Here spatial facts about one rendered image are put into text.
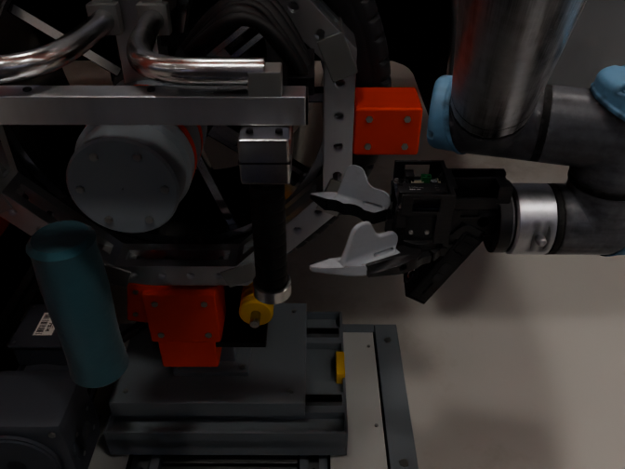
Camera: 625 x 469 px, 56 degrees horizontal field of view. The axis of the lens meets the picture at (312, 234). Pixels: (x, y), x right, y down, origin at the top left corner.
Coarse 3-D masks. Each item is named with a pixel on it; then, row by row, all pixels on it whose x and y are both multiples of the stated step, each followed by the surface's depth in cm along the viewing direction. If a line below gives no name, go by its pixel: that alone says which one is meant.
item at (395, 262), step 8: (400, 248) 60; (408, 248) 60; (416, 248) 60; (392, 256) 59; (400, 256) 59; (408, 256) 59; (416, 256) 59; (424, 256) 60; (368, 264) 58; (376, 264) 58; (384, 264) 59; (392, 264) 59; (400, 264) 58; (408, 264) 59; (416, 264) 60; (368, 272) 58; (376, 272) 59; (384, 272) 59; (392, 272) 59; (400, 272) 59
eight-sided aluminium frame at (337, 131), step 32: (0, 0) 73; (288, 0) 69; (320, 0) 74; (320, 32) 74; (352, 64) 73; (352, 96) 76; (0, 128) 85; (352, 128) 79; (0, 160) 87; (0, 192) 85; (32, 192) 90; (320, 192) 86; (32, 224) 88; (288, 224) 88; (320, 224) 88; (128, 256) 96; (160, 256) 97; (192, 256) 97; (224, 256) 96
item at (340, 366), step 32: (320, 320) 150; (320, 352) 142; (320, 384) 134; (128, 416) 126; (160, 416) 126; (192, 416) 126; (224, 416) 126; (320, 416) 126; (128, 448) 124; (160, 448) 124; (192, 448) 124; (224, 448) 124; (256, 448) 124; (288, 448) 124; (320, 448) 124
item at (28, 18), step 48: (48, 0) 97; (192, 0) 81; (0, 48) 83; (96, 48) 84; (240, 48) 83; (48, 144) 97; (192, 192) 112; (240, 192) 109; (288, 192) 97; (192, 240) 100
